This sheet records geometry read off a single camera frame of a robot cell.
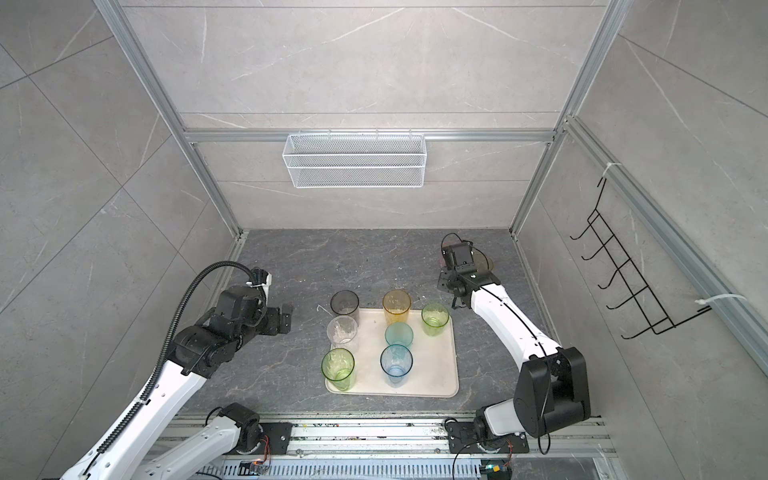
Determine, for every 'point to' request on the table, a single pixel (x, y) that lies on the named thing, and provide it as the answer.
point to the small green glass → (434, 318)
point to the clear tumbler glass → (343, 333)
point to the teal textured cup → (399, 333)
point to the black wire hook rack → (628, 276)
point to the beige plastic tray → (434, 371)
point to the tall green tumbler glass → (339, 368)
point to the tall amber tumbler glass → (396, 306)
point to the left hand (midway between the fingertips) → (272, 300)
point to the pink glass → (442, 263)
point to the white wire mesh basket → (354, 161)
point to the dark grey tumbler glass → (346, 302)
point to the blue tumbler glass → (396, 362)
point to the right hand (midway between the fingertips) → (452, 276)
